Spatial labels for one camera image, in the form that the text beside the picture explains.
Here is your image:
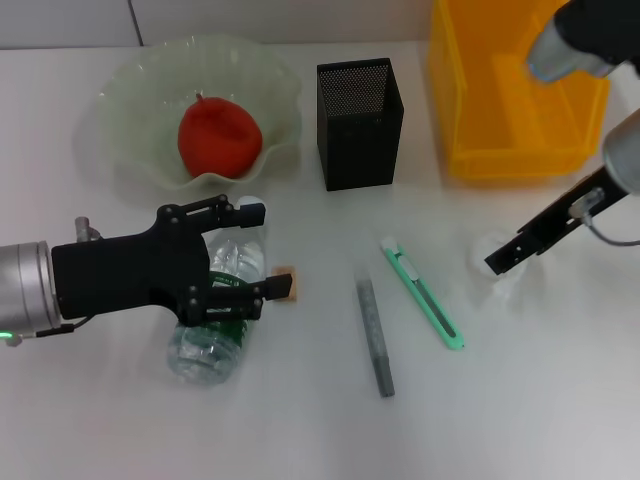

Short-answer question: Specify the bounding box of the white paper ball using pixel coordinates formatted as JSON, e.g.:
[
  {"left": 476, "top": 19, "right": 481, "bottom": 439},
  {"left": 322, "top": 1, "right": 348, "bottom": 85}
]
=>
[{"left": 468, "top": 231, "right": 530, "bottom": 302}]

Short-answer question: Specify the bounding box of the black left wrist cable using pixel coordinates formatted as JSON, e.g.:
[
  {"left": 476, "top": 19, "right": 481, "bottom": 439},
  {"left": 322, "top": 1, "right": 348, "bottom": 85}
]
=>
[{"left": 8, "top": 318, "right": 92, "bottom": 347}]

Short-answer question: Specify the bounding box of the red-orange fruit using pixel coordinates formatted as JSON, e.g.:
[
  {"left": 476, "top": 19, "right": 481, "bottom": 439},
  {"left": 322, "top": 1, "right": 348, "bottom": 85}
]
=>
[{"left": 178, "top": 93, "right": 264, "bottom": 180}]

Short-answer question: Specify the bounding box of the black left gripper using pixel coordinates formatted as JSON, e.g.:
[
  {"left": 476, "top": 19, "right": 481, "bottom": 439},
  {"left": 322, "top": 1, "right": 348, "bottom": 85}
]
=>
[{"left": 51, "top": 195, "right": 294, "bottom": 327}]

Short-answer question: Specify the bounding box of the pale green glass fruit plate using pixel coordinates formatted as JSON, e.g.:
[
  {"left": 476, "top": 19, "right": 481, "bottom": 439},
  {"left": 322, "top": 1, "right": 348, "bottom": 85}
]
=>
[{"left": 74, "top": 33, "right": 304, "bottom": 192}]

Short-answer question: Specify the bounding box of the grey pen with clear cap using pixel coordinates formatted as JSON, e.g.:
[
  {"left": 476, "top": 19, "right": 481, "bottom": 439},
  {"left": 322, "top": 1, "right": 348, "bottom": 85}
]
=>
[{"left": 352, "top": 267, "right": 396, "bottom": 399}]

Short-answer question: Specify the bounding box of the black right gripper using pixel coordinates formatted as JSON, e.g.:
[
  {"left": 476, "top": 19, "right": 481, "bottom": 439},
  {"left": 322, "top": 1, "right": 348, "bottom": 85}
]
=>
[{"left": 483, "top": 163, "right": 632, "bottom": 277}]

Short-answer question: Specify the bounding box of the tan rectangular eraser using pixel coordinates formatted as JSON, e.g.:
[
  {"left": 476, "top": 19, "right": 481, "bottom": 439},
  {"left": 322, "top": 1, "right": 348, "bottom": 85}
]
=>
[{"left": 271, "top": 266, "right": 300, "bottom": 304}]

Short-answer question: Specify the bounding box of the black mesh pen holder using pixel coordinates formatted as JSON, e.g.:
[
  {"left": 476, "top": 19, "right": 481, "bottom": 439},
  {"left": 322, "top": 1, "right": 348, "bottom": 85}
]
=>
[{"left": 316, "top": 57, "right": 405, "bottom": 193}]

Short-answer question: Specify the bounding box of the green utility knife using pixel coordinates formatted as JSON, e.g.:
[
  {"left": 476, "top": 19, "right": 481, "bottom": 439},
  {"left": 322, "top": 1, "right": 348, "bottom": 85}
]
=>
[{"left": 379, "top": 235, "right": 466, "bottom": 352}]

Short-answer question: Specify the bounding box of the clear green-label water bottle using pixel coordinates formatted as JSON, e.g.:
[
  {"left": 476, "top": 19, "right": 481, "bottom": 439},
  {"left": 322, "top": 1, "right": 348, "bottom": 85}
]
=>
[{"left": 166, "top": 195, "right": 272, "bottom": 387}]

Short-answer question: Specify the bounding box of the yellow plastic bin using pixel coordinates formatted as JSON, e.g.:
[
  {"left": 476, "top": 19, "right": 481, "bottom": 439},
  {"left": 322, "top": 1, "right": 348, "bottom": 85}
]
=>
[{"left": 427, "top": 0, "right": 612, "bottom": 187}]

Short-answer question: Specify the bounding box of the silver left wrist bracket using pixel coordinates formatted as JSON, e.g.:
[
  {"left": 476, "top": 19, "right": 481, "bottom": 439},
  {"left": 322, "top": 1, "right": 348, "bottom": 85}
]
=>
[{"left": 74, "top": 215, "right": 104, "bottom": 243}]

